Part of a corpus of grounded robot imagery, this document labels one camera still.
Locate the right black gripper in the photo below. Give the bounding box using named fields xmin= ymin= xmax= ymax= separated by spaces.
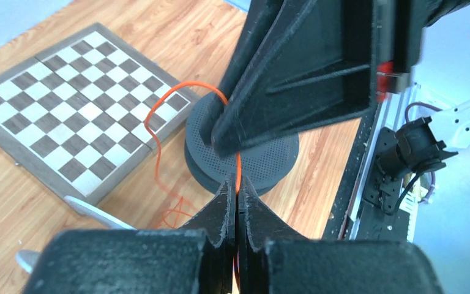
xmin=211 ymin=1 xmax=470 ymax=157

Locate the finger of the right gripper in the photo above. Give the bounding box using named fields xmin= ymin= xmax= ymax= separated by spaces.
xmin=219 ymin=1 xmax=287 ymax=100

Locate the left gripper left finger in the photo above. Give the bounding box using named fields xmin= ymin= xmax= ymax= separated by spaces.
xmin=23 ymin=175 xmax=236 ymax=293

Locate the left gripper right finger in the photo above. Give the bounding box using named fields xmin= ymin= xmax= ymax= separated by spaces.
xmin=238 ymin=177 xmax=443 ymax=293

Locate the red cable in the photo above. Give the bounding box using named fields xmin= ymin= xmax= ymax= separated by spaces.
xmin=143 ymin=80 xmax=243 ymax=230

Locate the black cable spool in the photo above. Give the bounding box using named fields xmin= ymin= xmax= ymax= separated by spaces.
xmin=184 ymin=93 xmax=299 ymax=195

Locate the white cable spool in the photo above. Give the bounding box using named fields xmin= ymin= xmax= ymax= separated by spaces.
xmin=15 ymin=195 xmax=136 ymax=274

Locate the wooden chessboard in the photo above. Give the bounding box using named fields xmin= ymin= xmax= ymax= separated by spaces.
xmin=0 ymin=23 xmax=198 ymax=205

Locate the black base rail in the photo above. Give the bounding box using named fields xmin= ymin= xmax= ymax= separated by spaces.
xmin=322 ymin=81 xmax=418 ymax=244

